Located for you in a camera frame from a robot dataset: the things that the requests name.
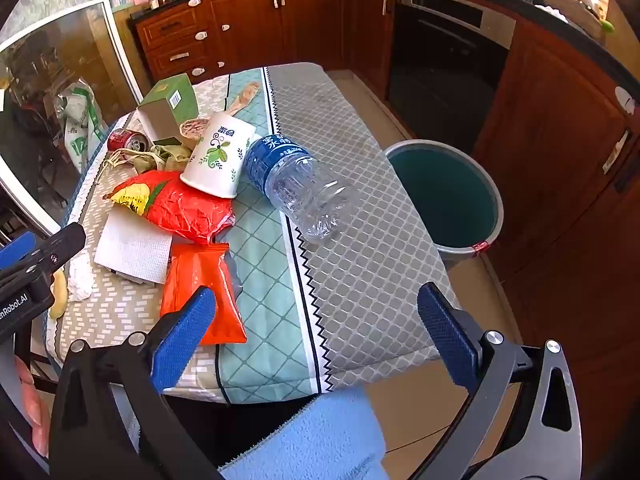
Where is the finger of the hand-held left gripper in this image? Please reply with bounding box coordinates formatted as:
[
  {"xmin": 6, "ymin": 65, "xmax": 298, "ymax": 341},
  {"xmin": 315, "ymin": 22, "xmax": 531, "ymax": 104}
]
[
  {"xmin": 0, "ymin": 222, "xmax": 87, "ymax": 291},
  {"xmin": 0, "ymin": 234, "xmax": 38, "ymax": 271}
]

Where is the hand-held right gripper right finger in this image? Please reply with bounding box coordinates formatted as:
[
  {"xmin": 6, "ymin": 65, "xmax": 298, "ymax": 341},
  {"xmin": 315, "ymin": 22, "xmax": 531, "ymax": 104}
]
[{"xmin": 407, "ymin": 281, "xmax": 583, "ymax": 480}]

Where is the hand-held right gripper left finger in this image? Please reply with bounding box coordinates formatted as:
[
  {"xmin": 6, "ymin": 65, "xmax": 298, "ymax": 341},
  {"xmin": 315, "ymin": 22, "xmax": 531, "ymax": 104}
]
[{"xmin": 49, "ymin": 285, "xmax": 223, "ymax": 480}]

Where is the orange red foil packet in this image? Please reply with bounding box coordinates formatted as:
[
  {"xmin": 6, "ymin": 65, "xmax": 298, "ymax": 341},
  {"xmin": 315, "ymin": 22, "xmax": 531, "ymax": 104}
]
[{"xmin": 160, "ymin": 242, "xmax": 248, "ymax": 346}]

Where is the white paper napkin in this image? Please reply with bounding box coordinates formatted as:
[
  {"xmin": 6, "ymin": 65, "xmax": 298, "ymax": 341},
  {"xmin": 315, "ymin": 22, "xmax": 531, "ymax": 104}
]
[{"xmin": 94, "ymin": 205, "xmax": 173, "ymax": 286}]

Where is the red soda can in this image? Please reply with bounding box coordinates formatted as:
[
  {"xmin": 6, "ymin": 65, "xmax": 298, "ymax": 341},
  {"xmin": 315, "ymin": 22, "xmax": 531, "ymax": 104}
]
[{"xmin": 106, "ymin": 128, "xmax": 151, "ymax": 153}]

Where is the teal plastic bin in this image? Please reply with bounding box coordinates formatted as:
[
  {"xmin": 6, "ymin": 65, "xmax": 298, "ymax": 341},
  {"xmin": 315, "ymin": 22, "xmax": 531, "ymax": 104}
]
[{"xmin": 382, "ymin": 139, "xmax": 505, "ymax": 271}]

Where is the brown round bowl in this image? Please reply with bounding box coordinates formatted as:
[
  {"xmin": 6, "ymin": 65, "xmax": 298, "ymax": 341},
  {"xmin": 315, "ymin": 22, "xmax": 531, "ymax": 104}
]
[{"xmin": 180, "ymin": 116, "xmax": 211, "ymax": 141}]

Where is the brown paper wrapper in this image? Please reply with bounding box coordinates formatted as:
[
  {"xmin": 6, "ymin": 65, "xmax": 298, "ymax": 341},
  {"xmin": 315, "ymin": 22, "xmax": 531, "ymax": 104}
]
[{"xmin": 227, "ymin": 82, "xmax": 261, "ymax": 116}]

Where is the person's left hand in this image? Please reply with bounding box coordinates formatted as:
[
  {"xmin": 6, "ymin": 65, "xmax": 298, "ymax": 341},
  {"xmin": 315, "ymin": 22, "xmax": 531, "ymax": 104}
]
[{"xmin": 14, "ymin": 355, "xmax": 51, "ymax": 461}]

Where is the crumpled white tissue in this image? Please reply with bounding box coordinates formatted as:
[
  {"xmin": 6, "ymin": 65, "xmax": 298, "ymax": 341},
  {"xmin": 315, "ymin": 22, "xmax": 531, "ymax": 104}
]
[{"xmin": 66, "ymin": 252, "xmax": 96, "ymax": 303}]

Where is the yellow banana peel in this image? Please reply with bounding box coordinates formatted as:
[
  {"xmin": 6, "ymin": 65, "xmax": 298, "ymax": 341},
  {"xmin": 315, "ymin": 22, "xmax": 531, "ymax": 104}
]
[{"xmin": 50, "ymin": 267, "xmax": 71, "ymax": 318}]

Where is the green white plastic bag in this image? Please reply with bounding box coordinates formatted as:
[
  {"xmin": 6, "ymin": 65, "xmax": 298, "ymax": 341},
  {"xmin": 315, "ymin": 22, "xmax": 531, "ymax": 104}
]
[{"xmin": 54, "ymin": 82, "xmax": 108, "ymax": 171}]

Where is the red yellow snack bag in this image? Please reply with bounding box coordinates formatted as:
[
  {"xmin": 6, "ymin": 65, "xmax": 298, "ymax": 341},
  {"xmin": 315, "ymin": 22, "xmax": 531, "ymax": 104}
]
[{"xmin": 102, "ymin": 170, "xmax": 236, "ymax": 246}]

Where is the patterned grey teal tablecloth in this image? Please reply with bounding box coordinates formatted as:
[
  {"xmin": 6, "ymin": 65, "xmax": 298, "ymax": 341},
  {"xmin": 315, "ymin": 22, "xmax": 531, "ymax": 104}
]
[{"xmin": 45, "ymin": 62, "xmax": 463, "ymax": 406}]

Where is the person's blue fleece clothing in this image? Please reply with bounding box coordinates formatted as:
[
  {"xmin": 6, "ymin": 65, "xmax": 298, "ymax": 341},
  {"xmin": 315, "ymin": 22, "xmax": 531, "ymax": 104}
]
[{"xmin": 220, "ymin": 385, "xmax": 388, "ymax": 480}]

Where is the white paper cup green print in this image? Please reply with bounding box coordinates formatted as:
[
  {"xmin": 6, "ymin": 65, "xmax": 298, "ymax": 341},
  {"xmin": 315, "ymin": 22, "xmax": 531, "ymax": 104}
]
[{"xmin": 180, "ymin": 111, "xmax": 262, "ymax": 198}]

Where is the wooden cabinet door panel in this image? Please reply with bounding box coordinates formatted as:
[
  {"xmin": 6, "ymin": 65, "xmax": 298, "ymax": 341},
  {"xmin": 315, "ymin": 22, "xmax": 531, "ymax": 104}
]
[{"xmin": 472, "ymin": 10, "xmax": 640, "ymax": 411}]

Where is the beige tape strip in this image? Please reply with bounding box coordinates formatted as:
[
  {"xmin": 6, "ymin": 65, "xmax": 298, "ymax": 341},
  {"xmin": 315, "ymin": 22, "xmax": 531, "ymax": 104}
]
[{"xmin": 602, "ymin": 132, "xmax": 630, "ymax": 176}]

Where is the built-in black oven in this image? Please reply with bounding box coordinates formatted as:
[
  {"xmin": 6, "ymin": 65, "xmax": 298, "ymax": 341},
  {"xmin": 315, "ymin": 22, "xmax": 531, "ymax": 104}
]
[{"xmin": 387, "ymin": 0, "xmax": 516, "ymax": 146}]

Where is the wooden cabinet with drawers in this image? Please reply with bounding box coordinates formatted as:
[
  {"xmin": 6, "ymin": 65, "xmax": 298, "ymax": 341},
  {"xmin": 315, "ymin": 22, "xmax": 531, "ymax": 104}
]
[{"xmin": 132, "ymin": 0, "xmax": 396, "ymax": 103}]

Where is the white cabinet child lock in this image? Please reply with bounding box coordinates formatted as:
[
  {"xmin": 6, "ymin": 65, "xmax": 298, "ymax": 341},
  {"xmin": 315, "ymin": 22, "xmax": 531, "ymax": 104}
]
[{"xmin": 615, "ymin": 85, "xmax": 638, "ymax": 113}]

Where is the beige plastic bag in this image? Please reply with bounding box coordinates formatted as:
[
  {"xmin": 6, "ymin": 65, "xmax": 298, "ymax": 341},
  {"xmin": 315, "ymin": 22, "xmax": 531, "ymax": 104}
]
[{"xmin": 542, "ymin": 0, "xmax": 608, "ymax": 36}]

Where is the glass door white frame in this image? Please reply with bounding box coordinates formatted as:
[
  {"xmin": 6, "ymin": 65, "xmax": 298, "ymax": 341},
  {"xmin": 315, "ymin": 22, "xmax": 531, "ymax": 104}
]
[{"xmin": 0, "ymin": 0, "xmax": 151, "ymax": 236}]

